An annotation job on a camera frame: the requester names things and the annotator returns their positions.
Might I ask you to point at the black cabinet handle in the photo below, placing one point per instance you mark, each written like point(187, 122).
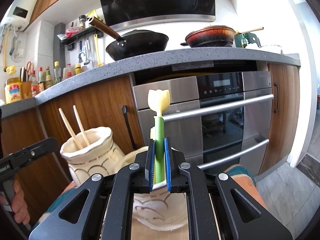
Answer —
point(124, 111)

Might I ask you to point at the wooden chopstick lone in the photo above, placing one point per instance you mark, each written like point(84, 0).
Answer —
point(69, 128)

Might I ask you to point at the black range hood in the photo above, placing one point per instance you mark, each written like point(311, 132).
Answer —
point(123, 13)

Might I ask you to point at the person's left hand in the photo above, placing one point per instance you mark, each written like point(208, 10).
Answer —
point(19, 206)

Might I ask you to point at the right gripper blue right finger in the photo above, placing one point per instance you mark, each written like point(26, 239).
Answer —
point(167, 156)

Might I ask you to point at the yellow hanging spoon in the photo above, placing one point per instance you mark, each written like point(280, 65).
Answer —
point(99, 63)

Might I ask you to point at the oil bottle yellow cap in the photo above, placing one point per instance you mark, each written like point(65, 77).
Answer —
point(57, 72)

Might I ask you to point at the green yellow tulip utensil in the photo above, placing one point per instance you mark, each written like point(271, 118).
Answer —
point(158, 101)

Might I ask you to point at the grey speckled countertop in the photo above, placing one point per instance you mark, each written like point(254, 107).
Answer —
point(148, 61)

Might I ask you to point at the yellow lid jar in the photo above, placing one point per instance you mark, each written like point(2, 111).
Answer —
point(13, 90)

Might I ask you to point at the wooden cabinet door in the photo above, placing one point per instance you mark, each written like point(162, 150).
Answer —
point(98, 104)
point(284, 117)

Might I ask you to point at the printed quilted table mat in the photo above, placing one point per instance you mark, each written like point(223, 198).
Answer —
point(102, 209)

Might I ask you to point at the right wooden cabinet door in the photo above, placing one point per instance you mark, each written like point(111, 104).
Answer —
point(284, 117)

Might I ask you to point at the stainless steel oven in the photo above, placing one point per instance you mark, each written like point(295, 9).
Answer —
point(215, 120)

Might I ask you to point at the red brown pan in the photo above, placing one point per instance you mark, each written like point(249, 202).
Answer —
point(214, 36)

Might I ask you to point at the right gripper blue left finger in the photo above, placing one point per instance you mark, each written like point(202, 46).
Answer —
point(150, 164)

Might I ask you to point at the black wok wooden handle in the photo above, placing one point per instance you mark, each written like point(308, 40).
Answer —
point(133, 43)

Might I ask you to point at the black wall shelf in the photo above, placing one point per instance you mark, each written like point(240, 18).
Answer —
point(84, 33)

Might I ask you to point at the white ceramic double utensil holder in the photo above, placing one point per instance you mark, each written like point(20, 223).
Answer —
point(160, 210)

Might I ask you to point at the white water heater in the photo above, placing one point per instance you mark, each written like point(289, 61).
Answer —
point(19, 13)

